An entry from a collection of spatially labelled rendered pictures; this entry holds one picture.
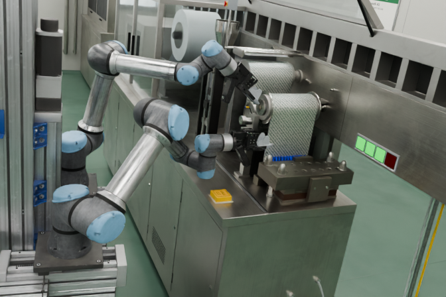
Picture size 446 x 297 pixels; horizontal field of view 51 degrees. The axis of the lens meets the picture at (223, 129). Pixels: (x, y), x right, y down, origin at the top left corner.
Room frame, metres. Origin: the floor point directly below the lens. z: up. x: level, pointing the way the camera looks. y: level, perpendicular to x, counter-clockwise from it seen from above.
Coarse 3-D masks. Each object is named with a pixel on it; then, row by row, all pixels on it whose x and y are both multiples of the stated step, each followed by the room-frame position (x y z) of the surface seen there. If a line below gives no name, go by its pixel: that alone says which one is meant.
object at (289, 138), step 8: (272, 128) 1.97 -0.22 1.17; (280, 128) 1.99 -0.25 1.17; (288, 128) 2.01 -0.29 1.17; (296, 128) 2.03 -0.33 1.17; (304, 128) 2.05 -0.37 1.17; (312, 128) 2.07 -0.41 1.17; (272, 136) 1.97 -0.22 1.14; (280, 136) 1.99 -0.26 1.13; (288, 136) 2.01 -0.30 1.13; (296, 136) 2.03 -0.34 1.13; (304, 136) 2.05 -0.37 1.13; (280, 144) 2.00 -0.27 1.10; (288, 144) 2.01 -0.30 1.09; (296, 144) 2.03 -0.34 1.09; (304, 144) 2.05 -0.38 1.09; (264, 152) 1.97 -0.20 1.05; (272, 152) 1.98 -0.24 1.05; (280, 152) 2.00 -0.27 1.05; (288, 152) 2.02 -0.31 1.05; (296, 152) 2.04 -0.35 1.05; (304, 152) 2.06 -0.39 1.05
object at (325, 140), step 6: (318, 132) 2.17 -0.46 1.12; (324, 132) 2.13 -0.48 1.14; (318, 138) 2.16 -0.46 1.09; (324, 138) 2.12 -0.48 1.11; (318, 144) 2.15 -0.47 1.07; (324, 144) 2.13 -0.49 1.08; (318, 150) 2.14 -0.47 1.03; (324, 150) 2.13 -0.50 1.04; (312, 156) 2.18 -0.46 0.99; (318, 156) 2.14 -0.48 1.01; (324, 156) 2.13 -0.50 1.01
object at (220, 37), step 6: (216, 36) 2.68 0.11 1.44; (222, 36) 2.65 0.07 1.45; (234, 36) 2.67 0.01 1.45; (222, 42) 2.66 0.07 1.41; (228, 42) 2.66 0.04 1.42; (222, 102) 2.68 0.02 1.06; (222, 108) 2.68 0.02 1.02; (222, 114) 2.68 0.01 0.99; (222, 120) 2.68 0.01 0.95; (222, 126) 2.69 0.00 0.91
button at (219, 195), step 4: (212, 192) 1.77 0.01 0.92; (216, 192) 1.77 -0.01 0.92; (220, 192) 1.78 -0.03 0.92; (224, 192) 1.78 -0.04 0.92; (212, 196) 1.76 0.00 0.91; (216, 196) 1.74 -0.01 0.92; (220, 196) 1.74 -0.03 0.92; (224, 196) 1.74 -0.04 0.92; (228, 196) 1.75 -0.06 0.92; (216, 200) 1.73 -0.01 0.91; (220, 200) 1.73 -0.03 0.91; (224, 200) 1.74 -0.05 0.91; (228, 200) 1.75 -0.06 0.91
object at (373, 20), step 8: (248, 0) 2.97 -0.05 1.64; (264, 0) 2.87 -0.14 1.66; (360, 0) 1.92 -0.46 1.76; (368, 0) 1.96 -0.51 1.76; (296, 8) 2.56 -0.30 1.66; (304, 8) 2.50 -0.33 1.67; (360, 8) 1.93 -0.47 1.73; (368, 8) 1.97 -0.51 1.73; (328, 16) 2.30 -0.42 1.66; (336, 16) 2.25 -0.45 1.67; (368, 16) 1.98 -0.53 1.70; (376, 16) 1.99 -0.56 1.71; (360, 24) 2.09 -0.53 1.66; (368, 24) 1.95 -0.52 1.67; (376, 24) 1.99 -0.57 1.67
